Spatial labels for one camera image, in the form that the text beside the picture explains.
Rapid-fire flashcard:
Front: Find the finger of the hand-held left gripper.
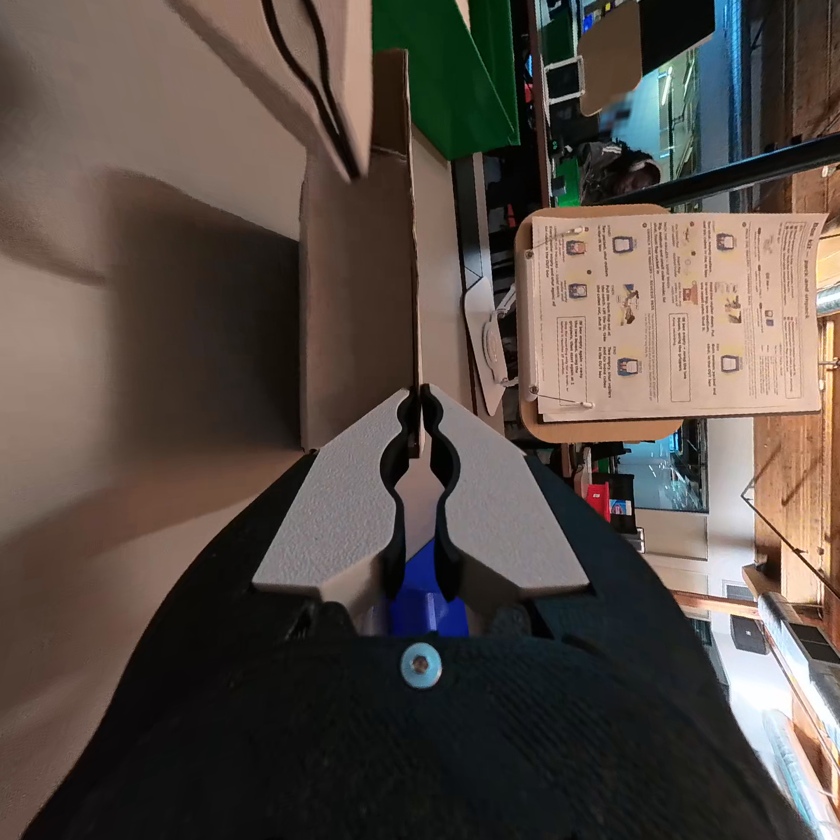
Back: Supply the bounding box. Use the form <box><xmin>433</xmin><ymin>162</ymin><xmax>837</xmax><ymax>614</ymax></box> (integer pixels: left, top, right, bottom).
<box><xmin>166</xmin><ymin>0</ymin><xmax>358</xmax><ymax>181</ymax></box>
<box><xmin>319</xmin><ymin>0</ymin><xmax>375</xmax><ymax>177</ymax></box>

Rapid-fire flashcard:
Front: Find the white cardboard mailer box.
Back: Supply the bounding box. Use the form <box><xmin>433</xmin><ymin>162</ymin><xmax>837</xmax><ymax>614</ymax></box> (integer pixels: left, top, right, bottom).
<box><xmin>298</xmin><ymin>47</ymin><xmax>425</xmax><ymax>462</ymax></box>

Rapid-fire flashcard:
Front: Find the blue plastic bin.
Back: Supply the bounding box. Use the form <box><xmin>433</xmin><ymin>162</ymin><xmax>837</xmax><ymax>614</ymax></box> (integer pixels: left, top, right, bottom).
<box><xmin>386</xmin><ymin>537</ymin><xmax>471</xmax><ymax>639</ymax></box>

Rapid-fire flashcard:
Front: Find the green plastic bin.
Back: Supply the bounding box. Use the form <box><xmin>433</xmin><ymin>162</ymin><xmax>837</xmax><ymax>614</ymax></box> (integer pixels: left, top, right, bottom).
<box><xmin>371</xmin><ymin>0</ymin><xmax>523</xmax><ymax>162</ymax></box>

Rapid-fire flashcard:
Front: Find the black desk panel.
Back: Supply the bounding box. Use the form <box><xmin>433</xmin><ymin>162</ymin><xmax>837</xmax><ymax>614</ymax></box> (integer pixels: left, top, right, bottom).
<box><xmin>452</xmin><ymin>157</ymin><xmax>495</xmax><ymax>298</ymax></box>

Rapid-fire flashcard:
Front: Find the black monitor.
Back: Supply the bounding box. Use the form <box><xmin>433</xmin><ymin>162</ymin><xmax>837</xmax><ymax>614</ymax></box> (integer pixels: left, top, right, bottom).
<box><xmin>639</xmin><ymin>0</ymin><xmax>718</xmax><ymax>77</ymax></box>

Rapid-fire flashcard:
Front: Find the white stand base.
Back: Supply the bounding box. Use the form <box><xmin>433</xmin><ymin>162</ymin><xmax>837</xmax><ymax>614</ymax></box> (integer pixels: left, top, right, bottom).
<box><xmin>462</xmin><ymin>272</ymin><xmax>527</xmax><ymax>417</ymax></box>

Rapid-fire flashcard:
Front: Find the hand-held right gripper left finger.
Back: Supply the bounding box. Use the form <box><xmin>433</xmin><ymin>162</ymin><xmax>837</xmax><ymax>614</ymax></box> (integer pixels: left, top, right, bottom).
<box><xmin>251</xmin><ymin>387</ymin><xmax>420</xmax><ymax>621</ymax></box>

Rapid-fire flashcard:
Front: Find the printed instruction sheet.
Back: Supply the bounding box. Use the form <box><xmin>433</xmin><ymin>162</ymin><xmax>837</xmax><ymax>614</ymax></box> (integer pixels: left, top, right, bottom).
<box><xmin>530</xmin><ymin>212</ymin><xmax>830</xmax><ymax>424</ymax></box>

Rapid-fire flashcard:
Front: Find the silver ventilation duct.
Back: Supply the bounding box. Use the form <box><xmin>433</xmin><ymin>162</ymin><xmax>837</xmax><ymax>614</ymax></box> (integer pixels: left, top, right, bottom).
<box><xmin>756</xmin><ymin>589</ymin><xmax>840</xmax><ymax>840</ymax></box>

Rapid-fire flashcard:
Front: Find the wooden background stand board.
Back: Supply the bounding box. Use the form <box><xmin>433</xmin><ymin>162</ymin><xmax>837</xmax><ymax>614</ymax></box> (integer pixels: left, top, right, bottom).
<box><xmin>577</xmin><ymin>0</ymin><xmax>645</xmax><ymax>119</ymax></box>

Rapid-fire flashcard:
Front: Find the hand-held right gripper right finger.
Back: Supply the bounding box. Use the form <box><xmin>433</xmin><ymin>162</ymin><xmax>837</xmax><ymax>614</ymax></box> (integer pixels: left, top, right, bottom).
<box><xmin>424</xmin><ymin>385</ymin><xmax>591</xmax><ymax>623</ymax></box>

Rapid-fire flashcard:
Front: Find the white frame stand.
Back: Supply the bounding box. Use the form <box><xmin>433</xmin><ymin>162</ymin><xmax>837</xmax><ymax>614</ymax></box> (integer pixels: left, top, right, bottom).
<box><xmin>541</xmin><ymin>55</ymin><xmax>586</xmax><ymax>110</ymax></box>

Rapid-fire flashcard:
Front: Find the black metal pole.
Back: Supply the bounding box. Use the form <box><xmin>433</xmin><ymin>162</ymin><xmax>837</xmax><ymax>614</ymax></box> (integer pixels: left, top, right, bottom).
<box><xmin>589</xmin><ymin>134</ymin><xmax>840</xmax><ymax>209</ymax></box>

